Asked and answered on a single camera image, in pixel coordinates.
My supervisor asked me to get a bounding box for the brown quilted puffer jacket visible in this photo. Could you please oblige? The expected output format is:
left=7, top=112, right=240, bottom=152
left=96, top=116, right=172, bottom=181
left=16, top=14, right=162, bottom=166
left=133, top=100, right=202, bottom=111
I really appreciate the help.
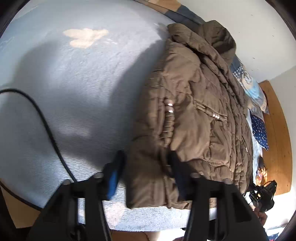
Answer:
left=125, top=21, right=253, bottom=209

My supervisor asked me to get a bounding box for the person's right hand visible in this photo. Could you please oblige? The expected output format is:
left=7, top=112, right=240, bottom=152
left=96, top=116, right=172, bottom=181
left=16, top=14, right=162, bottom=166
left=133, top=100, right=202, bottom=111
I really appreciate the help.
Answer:
left=253, top=207, right=267, bottom=226

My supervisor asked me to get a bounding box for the wooden bed headboard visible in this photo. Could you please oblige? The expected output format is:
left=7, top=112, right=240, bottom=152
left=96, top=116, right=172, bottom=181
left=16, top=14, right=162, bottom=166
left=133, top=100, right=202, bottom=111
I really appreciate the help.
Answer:
left=259, top=80, right=292, bottom=195

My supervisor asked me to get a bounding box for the navy star patterned pillow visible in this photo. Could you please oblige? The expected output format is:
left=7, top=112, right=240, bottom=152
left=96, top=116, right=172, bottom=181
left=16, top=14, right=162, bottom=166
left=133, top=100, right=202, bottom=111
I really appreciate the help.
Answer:
left=250, top=113, right=269, bottom=150

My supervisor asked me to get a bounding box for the light blue bed sheet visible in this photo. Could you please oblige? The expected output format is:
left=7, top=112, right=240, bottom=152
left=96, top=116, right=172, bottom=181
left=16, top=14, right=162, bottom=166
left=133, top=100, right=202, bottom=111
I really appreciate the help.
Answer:
left=0, top=0, right=265, bottom=232

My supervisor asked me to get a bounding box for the patchwork patterned blanket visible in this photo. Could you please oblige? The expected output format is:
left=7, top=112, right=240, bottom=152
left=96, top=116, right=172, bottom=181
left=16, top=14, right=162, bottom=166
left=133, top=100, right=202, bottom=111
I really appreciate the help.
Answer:
left=138, top=1, right=269, bottom=114

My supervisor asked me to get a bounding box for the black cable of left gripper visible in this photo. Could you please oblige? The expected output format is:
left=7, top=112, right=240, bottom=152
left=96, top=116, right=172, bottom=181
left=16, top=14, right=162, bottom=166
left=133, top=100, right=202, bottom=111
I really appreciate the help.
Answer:
left=0, top=88, right=78, bottom=183

